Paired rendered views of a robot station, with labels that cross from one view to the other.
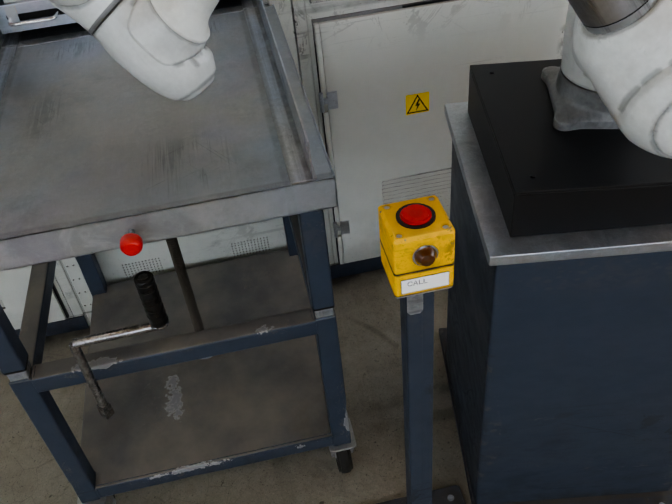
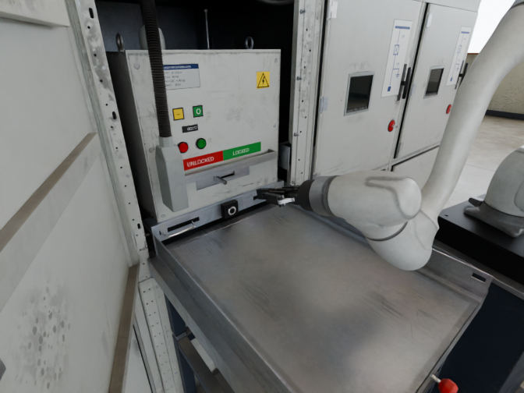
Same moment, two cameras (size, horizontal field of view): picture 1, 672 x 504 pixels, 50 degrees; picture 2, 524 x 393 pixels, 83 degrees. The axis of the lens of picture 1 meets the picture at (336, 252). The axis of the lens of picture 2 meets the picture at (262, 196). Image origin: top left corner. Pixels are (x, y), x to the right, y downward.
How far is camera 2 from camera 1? 1.05 m
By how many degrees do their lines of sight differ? 30
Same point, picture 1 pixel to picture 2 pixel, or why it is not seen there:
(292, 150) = (444, 281)
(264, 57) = (338, 227)
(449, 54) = not seen: hidden behind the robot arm
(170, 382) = not seen: outside the picture
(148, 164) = (383, 316)
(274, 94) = not seen: hidden behind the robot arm
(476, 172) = (477, 265)
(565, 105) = (508, 224)
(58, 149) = (308, 324)
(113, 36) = (405, 238)
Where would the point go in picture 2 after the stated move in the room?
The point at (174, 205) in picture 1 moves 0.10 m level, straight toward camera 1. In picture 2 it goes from (447, 345) to (506, 377)
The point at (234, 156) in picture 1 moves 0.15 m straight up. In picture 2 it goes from (420, 294) to (436, 245)
